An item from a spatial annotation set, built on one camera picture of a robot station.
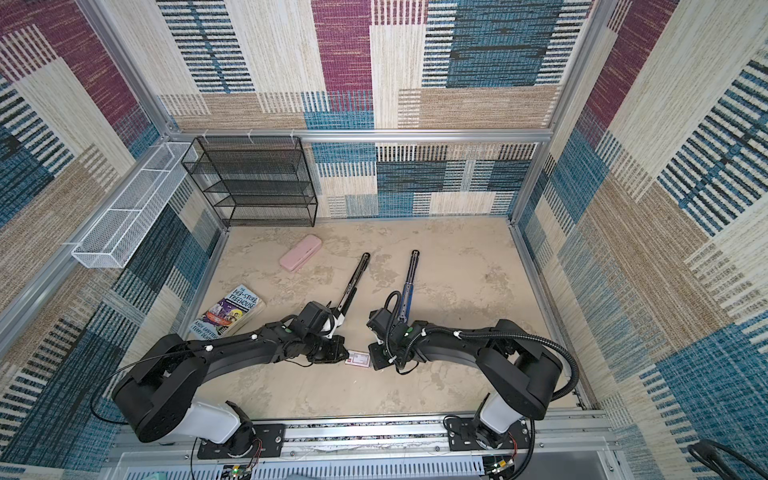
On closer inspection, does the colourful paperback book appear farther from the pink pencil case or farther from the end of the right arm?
the end of the right arm

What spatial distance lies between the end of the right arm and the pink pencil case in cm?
45

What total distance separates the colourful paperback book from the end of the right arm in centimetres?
42

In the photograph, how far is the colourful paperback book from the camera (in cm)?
91

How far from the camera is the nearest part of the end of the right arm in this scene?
0.63 m

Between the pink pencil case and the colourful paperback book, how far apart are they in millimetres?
150

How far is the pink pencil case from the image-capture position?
107 centimetres
